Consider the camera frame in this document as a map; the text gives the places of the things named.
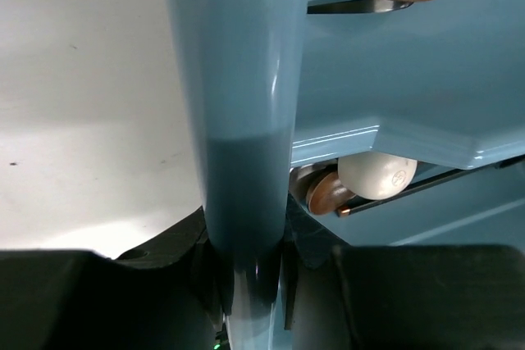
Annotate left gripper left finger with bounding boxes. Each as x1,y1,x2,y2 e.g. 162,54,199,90
1,210,223,349

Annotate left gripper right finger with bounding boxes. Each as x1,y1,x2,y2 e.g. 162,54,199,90
281,198,524,349

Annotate black spoon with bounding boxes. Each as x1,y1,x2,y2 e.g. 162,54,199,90
335,155,524,217

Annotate white spoon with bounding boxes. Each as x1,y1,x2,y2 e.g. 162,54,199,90
337,152,418,201

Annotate copper spoon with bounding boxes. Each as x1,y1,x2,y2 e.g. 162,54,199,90
306,170,356,215

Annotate silver spoon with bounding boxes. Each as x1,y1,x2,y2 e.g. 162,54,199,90
289,163,332,203

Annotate blue plastic cutlery tray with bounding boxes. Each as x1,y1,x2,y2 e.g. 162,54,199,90
157,0,525,350

